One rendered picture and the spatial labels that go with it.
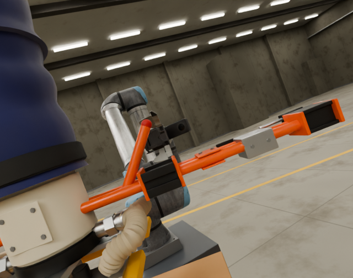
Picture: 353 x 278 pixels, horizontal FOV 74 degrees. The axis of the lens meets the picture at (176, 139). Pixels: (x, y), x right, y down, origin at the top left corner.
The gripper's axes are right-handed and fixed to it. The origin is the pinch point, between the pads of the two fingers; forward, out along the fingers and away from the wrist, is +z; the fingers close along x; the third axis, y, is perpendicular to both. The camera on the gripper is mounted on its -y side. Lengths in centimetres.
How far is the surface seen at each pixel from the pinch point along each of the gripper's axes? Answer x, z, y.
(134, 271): -19.2, 26.6, 11.7
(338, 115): -9.3, 17.8, -35.3
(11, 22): 29.4, 20.4, 17.9
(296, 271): -132, -110, -54
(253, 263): -132, -136, -30
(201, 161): -7.8, 17.4, -5.7
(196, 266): -37.7, -0.8, 4.7
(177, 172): -8.0, 18.7, -0.6
